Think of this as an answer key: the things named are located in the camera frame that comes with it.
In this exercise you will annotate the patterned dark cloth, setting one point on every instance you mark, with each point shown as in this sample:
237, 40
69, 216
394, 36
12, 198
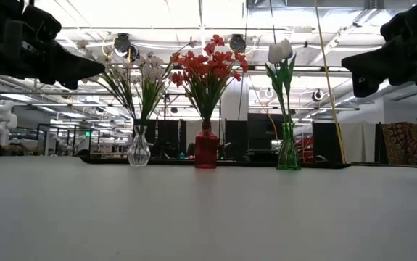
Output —
402, 143

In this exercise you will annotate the black aluminium table frame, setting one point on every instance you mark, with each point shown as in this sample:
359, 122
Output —
172, 161

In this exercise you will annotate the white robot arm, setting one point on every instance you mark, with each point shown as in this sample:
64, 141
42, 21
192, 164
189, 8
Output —
1, 119

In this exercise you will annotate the green glass vase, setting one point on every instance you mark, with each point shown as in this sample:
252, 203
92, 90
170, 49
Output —
288, 152

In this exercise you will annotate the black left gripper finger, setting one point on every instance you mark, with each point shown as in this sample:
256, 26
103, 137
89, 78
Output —
70, 69

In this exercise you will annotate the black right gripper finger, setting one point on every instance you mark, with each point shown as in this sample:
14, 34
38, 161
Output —
371, 69

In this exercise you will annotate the clear glass vase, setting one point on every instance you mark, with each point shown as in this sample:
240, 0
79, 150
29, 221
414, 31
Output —
139, 150

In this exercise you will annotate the black partition panel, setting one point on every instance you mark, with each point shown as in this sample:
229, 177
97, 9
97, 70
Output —
259, 134
324, 139
168, 137

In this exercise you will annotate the white curtain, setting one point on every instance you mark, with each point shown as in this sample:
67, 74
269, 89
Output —
357, 141

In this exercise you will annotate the red glass vase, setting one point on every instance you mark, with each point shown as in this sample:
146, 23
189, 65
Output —
206, 148

